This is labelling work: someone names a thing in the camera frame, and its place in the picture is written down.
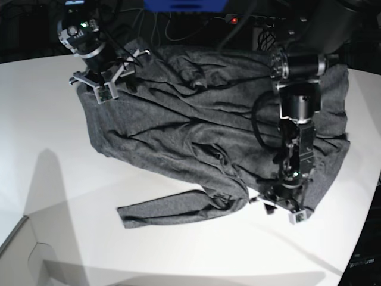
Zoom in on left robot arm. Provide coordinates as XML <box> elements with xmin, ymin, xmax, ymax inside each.
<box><xmin>252</xmin><ymin>1</ymin><xmax>380</xmax><ymax>224</ymax></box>

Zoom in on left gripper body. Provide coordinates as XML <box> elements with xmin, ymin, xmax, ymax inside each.
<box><xmin>249</xmin><ymin>184</ymin><xmax>308</xmax><ymax>225</ymax></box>

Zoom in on grey cable loops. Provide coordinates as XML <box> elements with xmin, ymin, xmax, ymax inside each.
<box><xmin>124</xmin><ymin>8</ymin><xmax>209</xmax><ymax>47</ymax></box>

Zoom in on grey t-shirt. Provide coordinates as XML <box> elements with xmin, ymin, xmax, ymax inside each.
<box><xmin>76</xmin><ymin>40</ymin><xmax>351</xmax><ymax>230</ymax></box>

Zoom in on black cable bundle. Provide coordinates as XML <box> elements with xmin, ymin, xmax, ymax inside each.
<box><xmin>256</xmin><ymin>25</ymin><xmax>280</xmax><ymax>56</ymax></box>

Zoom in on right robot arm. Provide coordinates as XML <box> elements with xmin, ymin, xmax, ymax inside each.
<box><xmin>57</xmin><ymin>1</ymin><xmax>150</xmax><ymax>104</ymax></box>

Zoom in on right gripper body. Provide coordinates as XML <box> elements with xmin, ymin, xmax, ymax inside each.
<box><xmin>69</xmin><ymin>57</ymin><xmax>136</xmax><ymax>104</ymax></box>

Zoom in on black power strip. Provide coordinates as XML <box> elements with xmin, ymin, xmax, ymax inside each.
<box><xmin>223</xmin><ymin>14</ymin><xmax>285</xmax><ymax>27</ymax></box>

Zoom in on blue box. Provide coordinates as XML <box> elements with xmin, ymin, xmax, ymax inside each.
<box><xmin>144</xmin><ymin>0</ymin><xmax>228</xmax><ymax>13</ymax></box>

